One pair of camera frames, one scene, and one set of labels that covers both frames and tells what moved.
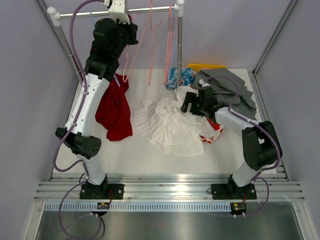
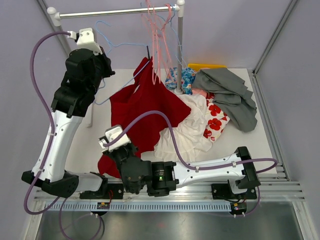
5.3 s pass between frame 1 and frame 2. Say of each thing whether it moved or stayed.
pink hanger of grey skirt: moved
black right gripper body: moved
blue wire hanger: moved
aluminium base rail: stayed
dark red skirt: moved
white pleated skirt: moved
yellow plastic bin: stayed
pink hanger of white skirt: moved
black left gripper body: moved
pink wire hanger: moved
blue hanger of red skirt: moved
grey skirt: stayed
